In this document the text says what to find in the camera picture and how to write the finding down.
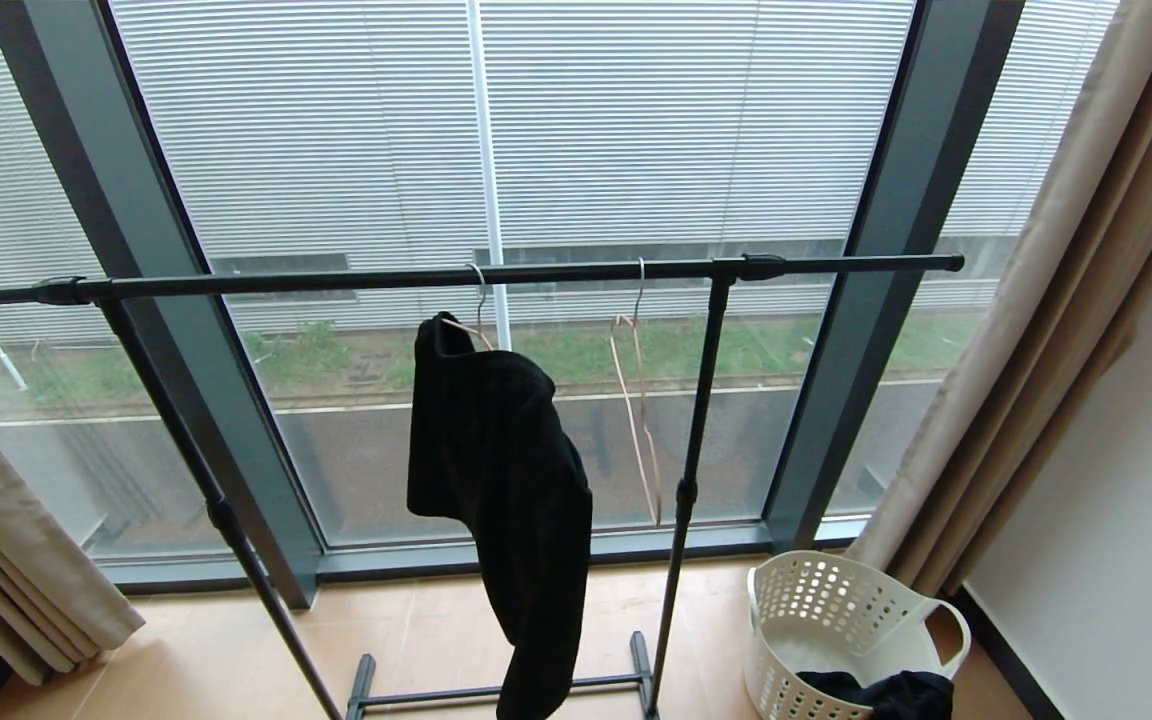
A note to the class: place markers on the white laundry basket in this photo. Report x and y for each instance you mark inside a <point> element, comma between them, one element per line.
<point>836,590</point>

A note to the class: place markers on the pink clothes hanger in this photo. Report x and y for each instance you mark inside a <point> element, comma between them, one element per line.
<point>479,300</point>
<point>654,500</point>

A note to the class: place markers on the black clothes rack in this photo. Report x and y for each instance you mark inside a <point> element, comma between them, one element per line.
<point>336,278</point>

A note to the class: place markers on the window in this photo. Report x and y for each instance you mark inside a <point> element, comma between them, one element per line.
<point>186,150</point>

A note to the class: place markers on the black garment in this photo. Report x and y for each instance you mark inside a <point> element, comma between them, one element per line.
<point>896,695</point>

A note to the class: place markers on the beige curtain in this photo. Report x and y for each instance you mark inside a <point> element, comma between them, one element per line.
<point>6,540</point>
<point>1066,300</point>

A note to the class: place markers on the black shorts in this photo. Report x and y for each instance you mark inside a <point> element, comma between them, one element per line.
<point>506,480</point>

